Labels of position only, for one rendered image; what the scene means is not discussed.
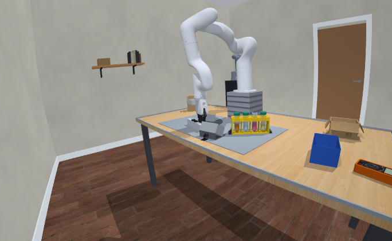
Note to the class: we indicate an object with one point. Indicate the blue open-top box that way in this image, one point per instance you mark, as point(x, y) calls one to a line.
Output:
point(325, 150)

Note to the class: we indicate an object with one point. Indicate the orange multimeter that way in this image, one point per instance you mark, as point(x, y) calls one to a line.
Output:
point(375, 171)

